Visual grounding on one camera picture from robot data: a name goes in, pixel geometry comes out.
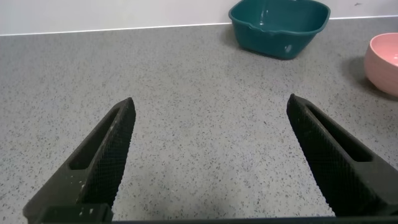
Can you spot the pink plastic bowl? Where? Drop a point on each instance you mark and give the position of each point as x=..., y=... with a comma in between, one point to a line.
x=382, y=68

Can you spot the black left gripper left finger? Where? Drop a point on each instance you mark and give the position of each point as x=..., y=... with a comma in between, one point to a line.
x=105, y=161

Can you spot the teal square plastic basin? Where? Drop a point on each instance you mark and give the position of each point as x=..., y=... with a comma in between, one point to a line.
x=280, y=34

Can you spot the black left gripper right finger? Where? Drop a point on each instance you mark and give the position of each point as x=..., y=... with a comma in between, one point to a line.
x=329, y=161

